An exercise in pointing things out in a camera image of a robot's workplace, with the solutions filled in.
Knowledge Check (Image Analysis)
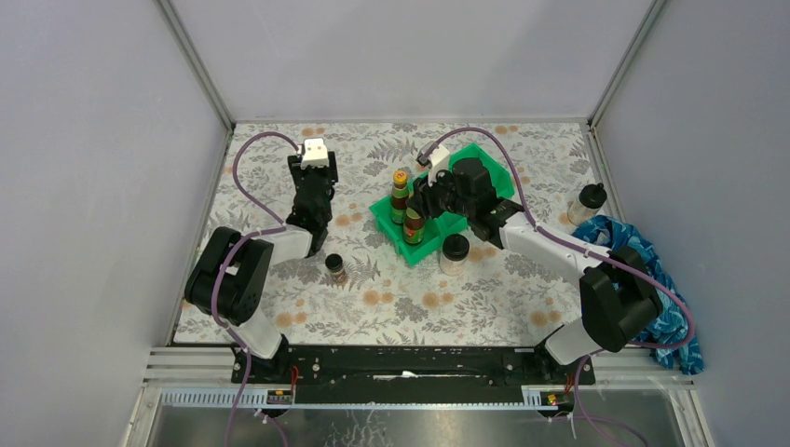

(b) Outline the right clear black lid jar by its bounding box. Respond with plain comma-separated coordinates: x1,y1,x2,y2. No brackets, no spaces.
567,183,607,225

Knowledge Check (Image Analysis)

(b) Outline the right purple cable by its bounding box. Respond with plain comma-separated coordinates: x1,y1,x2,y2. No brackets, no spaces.
416,127,698,447

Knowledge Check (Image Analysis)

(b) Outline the green cap chili sauce bottle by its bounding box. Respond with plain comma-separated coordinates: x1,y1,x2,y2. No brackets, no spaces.
402,207,425,245

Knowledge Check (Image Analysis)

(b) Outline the white slotted cable duct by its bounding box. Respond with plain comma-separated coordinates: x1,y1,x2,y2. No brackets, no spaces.
158,386,560,411

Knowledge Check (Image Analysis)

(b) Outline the yellow cap sauce bottle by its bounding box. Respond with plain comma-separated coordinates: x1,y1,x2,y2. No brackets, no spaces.
389,169,410,225

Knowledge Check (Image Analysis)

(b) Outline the blue patterned cloth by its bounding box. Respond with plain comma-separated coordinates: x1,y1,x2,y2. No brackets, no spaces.
570,214,705,376

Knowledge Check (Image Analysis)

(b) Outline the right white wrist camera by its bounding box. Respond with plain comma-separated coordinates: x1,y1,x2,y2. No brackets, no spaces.
416,142,450,186

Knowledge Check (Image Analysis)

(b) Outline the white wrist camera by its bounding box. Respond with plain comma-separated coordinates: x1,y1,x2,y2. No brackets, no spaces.
416,142,450,186
300,138,330,169

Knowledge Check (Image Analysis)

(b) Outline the large clear black lid jar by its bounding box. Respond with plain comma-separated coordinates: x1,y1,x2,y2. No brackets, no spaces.
439,234,470,276

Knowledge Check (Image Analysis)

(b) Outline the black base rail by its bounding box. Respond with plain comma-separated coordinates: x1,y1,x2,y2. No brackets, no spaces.
230,344,595,393

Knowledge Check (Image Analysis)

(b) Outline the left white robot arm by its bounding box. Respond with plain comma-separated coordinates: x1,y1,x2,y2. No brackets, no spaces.
184,150,338,383

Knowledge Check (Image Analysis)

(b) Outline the floral table mat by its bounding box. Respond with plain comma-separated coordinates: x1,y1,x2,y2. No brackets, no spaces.
206,123,580,345

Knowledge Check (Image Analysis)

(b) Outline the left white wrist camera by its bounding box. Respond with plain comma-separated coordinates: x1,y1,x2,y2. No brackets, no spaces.
300,138,330,169

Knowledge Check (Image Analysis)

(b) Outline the green bin near section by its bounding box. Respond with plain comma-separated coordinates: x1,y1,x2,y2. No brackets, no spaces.
369,197,443,266

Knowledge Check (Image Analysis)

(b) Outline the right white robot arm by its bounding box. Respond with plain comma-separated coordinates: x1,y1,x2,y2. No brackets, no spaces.
408,156,663,384

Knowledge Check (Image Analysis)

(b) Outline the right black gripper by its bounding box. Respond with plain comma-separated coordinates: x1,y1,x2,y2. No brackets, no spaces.
405,162,474,221

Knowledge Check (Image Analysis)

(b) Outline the black cap spice jar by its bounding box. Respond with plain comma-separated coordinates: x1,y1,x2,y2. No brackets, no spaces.
324,253,347,284

